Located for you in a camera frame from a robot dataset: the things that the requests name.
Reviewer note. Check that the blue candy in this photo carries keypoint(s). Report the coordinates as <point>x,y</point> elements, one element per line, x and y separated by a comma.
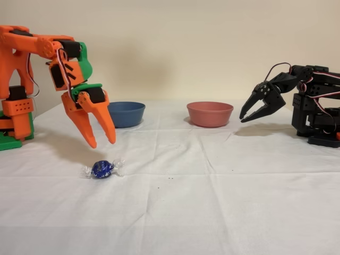
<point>102,169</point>

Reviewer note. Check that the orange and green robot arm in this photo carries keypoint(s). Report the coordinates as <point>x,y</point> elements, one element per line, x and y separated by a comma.
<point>16,53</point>

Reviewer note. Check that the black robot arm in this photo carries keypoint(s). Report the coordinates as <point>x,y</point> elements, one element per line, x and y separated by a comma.
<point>318,111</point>

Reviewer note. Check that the blue bowl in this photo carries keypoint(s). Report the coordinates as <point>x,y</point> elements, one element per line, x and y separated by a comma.
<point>127,117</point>

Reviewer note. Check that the pink bowl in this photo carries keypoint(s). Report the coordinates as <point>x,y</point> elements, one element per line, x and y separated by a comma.
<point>210,117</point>

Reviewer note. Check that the white tablecloth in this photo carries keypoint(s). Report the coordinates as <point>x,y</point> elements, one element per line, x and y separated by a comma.
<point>170,207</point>

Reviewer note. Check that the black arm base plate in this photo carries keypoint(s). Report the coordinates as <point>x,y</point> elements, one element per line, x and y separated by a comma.
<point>324,140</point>

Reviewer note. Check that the green arm base plate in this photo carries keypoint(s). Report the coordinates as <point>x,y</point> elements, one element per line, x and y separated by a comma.
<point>10,144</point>

